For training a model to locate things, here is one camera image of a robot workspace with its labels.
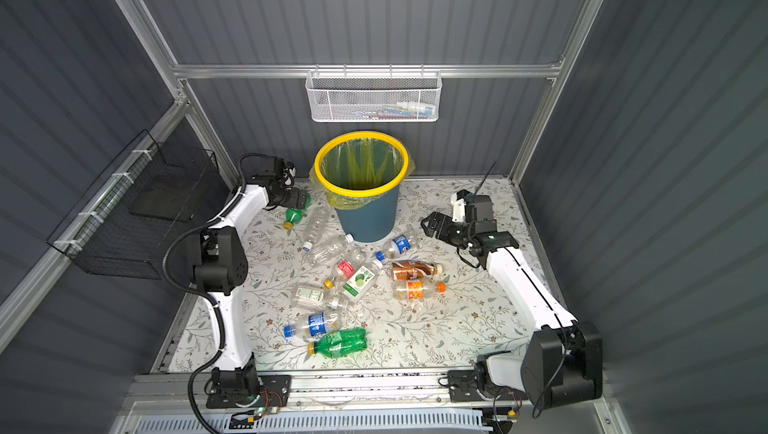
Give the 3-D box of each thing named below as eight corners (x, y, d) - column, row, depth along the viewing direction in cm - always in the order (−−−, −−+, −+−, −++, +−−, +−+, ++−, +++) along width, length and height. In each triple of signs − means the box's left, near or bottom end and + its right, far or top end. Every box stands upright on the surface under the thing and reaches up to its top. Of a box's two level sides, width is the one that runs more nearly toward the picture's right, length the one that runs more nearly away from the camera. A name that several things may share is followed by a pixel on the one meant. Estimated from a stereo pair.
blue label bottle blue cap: (287, 338, 84) (282, 332, 79) (292, 319, 87) (286, 312, 82) (338, 338, 84) (335, 332, 79) (340, 319, 87) (337, 312, 82)
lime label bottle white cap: (337, 296, 91) (335, 291, 88) (371, 259, 99) (370, 254, 96) (351, 307, 88) (350, 303, 86) (384, 269, 96) (384, 264, 94)
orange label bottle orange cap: (393, 305, 90) (393, 298, 86) (390, 287, 93) (390, 279, 89) (444, 297, 91) (447, 289, 87) (439, 280, 95) (442, 272, 91)
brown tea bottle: (391, 284, 94) (391, 276, 89) (391, 268, 98) (391, 259, 93) (440, 284, 94) (443, 275, 89) (438, 268, 98) (441, 259, 93)
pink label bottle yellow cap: (325, 287, 93) (322, 280, 89) (358, 255, 100) (357, 247, 96) (334, 295, 91) (332, 288, 87) (367, 262, 98) (366, 254, 94)
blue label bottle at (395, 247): (378, 263, 98) (378, 256, 94) (373, 252, 101) (373, 244, 97) (415, 250, 101) (416, 243, 97) (409, 239, 104) (410, 231, 100)
